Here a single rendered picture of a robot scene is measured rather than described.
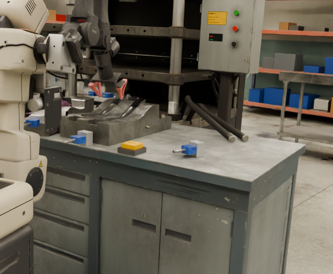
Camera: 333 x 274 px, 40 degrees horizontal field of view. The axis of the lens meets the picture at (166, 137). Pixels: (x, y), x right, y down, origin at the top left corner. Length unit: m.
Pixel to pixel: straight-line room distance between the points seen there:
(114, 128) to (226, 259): 0.67
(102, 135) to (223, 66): 0.92
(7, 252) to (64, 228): 0.79
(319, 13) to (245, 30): 6.14
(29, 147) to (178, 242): 0.65
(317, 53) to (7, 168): 7.37
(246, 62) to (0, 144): 1.37
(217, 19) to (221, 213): 1.22
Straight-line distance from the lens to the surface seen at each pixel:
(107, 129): 1.85
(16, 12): 1.55
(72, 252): 2.13
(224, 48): 2.52
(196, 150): 1.74
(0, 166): 1.63
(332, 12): 8.50
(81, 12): 1.61
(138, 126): 2.01
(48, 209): 2.15
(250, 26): 2.47
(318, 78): 5.13
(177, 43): 2.50
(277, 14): 8.89
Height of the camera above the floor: 1.23
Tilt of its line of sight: 12 degrees down
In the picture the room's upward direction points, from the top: 3 degrees clockwise
